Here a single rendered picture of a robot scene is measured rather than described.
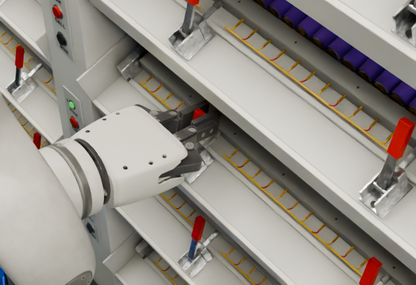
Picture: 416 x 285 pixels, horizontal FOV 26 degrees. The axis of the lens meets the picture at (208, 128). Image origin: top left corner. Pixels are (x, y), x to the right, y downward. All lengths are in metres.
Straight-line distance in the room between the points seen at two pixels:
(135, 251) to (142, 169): 0.54
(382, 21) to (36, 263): 0.35
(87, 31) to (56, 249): 0.38
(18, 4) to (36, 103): 0.19
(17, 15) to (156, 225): 0.36
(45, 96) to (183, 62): 0.55
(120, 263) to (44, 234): 0.68
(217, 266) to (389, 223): 0.46
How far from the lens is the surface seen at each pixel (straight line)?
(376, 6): 0.69
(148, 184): 0.94
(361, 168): 0.82
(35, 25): 1.29
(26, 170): 0.77
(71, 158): 0.90
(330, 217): 0.98
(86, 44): 1.11
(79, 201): 0.90
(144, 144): 0.95
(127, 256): 1.45
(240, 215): 1.03
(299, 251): 1.00
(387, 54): 0.68
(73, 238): 0.80
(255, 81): 0.89
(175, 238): 1.25
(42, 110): 1.43
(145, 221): 1.27
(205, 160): 1.06
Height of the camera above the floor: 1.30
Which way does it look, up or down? 46 degrees down
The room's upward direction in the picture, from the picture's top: straight up
